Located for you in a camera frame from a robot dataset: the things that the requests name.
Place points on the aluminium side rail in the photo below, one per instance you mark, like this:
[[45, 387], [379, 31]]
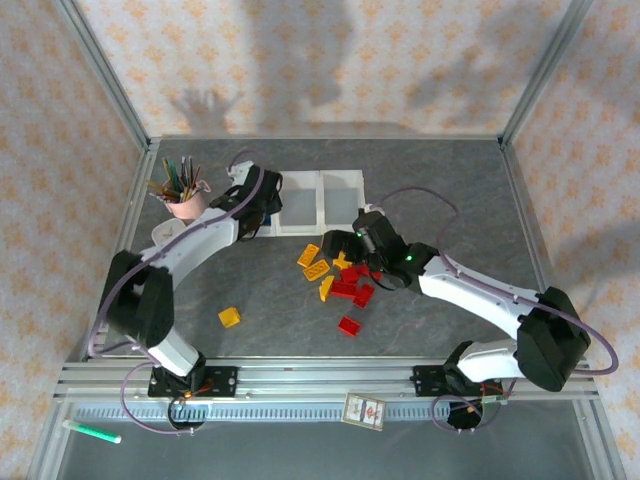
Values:
[[136, 210], [524, 200]]

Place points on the green pencil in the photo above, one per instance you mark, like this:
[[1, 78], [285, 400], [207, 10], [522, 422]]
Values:
[[170, 172]]

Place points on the brown pencil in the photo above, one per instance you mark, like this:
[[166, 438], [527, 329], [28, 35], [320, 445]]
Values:
[[160, 195]]

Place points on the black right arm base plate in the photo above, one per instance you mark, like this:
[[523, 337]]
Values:
[[425, 380]]

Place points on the red lego brick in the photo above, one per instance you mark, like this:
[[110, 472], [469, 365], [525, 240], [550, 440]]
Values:
[[343, 289], [364, 295], [349, 325], [364, 271], [349, 275]]

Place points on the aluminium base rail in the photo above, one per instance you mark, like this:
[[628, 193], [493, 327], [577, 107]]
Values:
[[325, 377]]

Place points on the grey pencil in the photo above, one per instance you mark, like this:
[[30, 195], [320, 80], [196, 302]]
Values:
[[183, 172]]

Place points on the small white round container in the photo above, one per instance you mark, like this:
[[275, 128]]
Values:
[[167, 230]]

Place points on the small printed card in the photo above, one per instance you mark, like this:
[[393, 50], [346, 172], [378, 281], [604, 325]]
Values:
[[364, 411]]

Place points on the aluminium frame post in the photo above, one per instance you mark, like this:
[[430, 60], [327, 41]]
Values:
[[546, 70], [105, 70]]

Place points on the yellow lego plate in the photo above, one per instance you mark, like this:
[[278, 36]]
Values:
[[308, 255], [316, 270]]

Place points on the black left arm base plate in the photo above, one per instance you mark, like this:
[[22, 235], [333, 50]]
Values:
[[225, 382]]

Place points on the green white marker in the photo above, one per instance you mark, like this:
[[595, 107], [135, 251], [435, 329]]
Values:
[[92, 431]]

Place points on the pink pencil cup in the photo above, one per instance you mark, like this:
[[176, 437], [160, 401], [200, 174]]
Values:
[[185, 205]]

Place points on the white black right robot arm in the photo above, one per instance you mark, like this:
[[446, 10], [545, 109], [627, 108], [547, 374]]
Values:
[[475, 295]]

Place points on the yellow lego brick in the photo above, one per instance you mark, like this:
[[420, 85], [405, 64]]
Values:
[[326, 288], [342, 262], [229, 317]]

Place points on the yellow pencil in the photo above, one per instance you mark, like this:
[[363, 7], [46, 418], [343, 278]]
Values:
[[159, 186]]

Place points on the dark pencil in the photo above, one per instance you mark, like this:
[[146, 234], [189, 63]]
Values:
[[190, 172]]

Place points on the reddish pencil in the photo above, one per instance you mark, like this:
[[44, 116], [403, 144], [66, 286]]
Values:
[[196, 179]]

